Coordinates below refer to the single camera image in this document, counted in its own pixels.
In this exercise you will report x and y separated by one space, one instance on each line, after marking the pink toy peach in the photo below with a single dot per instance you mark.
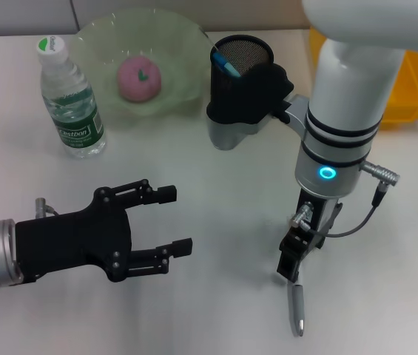
134 85

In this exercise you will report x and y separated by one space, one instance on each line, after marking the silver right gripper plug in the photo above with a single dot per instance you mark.
301 214

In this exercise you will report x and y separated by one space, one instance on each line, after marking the translucent green fruit bowl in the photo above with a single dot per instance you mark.
179 55

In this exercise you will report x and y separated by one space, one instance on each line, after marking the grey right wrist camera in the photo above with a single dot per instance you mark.
238 133

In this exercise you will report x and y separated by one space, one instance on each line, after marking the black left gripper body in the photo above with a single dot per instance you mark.
71 240

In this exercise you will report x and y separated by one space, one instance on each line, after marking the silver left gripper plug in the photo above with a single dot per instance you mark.
40 207

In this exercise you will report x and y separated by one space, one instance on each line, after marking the clear green-label water bottle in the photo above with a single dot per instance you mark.
75 125

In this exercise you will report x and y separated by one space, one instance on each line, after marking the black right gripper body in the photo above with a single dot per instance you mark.
319 214

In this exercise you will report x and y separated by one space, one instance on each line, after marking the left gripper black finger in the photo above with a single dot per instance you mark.
166 194
182 247

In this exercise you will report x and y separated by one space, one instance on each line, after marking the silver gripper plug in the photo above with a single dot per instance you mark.
40 207
301 214

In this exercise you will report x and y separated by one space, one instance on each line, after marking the blue scissors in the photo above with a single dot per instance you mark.
227 66

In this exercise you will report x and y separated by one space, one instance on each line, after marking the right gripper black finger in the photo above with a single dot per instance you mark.
292 255
316 242

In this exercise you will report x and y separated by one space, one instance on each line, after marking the black mesh pen holder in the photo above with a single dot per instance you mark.
245 51

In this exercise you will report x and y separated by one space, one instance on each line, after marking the yellow plastic bin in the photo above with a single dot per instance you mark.
412 100

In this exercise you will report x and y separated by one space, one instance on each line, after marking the silver pen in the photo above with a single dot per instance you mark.
297 307

